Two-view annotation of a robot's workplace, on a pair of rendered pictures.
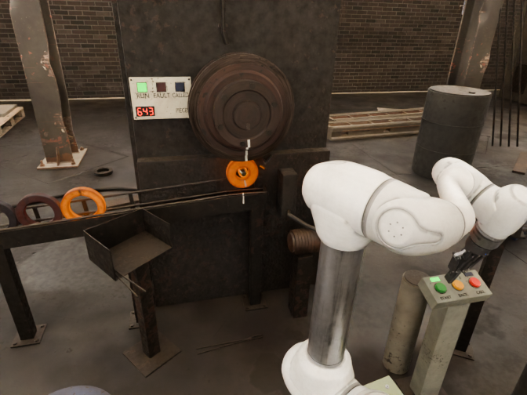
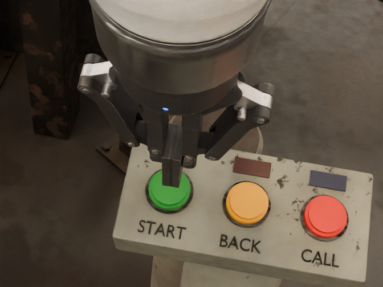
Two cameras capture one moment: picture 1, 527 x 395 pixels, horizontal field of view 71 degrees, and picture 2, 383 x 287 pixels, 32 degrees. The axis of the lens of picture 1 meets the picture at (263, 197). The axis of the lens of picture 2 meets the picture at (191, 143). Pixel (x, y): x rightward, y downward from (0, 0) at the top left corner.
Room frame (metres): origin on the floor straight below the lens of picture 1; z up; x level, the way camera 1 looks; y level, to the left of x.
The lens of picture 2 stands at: (0.72, -0.79, 1.10)
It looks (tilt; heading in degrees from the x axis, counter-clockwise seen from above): 48 degrees down; 17
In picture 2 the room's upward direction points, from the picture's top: 8 degrees clockwise
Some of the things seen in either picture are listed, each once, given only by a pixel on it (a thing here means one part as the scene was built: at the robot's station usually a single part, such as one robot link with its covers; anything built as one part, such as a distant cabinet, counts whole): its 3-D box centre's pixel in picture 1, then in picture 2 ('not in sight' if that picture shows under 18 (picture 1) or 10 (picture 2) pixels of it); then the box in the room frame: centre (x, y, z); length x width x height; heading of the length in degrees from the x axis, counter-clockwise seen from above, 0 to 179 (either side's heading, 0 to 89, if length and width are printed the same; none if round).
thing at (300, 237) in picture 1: (307, 272); (69, 31); (1.60, -0.25, 0.27); 0.22 x 0.13 x 0.53; 105
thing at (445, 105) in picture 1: (448, 132); not in sight; (3.79, -1.92, 0.45); 0.59 x 0.59 x 0.89
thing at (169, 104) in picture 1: (161, 98); not in sight; (1.67, 0.46, 1.15); 0.26 x 0.02 x 0.18; 105
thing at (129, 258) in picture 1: (138, 297); not in sight; (1.26, 0.54, 0.36); 0.26 x 0.20 x 0.72; 140
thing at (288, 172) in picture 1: (286, 192); not in sight; (1.72, -0.12, 0.68); 0.11 x 0.08 x 0.24; 15
